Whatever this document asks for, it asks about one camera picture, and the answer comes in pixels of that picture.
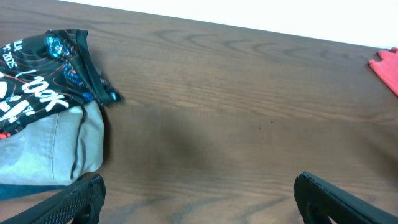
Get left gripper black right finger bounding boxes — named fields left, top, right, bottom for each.
left=294, top=172, right=397, bottom=224

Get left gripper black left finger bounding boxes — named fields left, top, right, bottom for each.
left=1, top=174, right=106, bottom=224

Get black orange patterned jersey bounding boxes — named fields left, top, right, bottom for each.
left=1, top=29, right=121, bottom=139

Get folded beige trousers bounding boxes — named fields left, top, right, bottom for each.
left=1, top=102, right=104, bottom=185

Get folded navy garment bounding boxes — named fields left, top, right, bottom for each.
left=0, top=184, right=67, bottom=201

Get red t-shirt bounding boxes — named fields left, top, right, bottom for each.
left=368, top=47, right=398, bottom=96

